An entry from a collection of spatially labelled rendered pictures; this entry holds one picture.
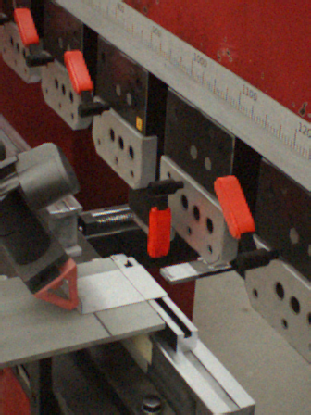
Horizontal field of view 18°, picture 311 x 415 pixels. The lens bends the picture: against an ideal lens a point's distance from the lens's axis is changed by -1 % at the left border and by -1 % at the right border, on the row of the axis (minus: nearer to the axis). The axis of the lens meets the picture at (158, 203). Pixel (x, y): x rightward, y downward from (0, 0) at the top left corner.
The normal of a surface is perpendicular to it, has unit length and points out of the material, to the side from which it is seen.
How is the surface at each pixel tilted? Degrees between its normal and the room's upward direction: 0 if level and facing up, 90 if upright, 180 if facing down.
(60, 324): 0
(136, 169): 90
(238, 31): 90
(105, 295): 0
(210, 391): 0
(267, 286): 90
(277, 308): 90
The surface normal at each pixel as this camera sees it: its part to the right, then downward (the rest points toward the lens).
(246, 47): -0.89, 0.17
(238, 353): 0.05, -0.88
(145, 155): 0.45, 0.43
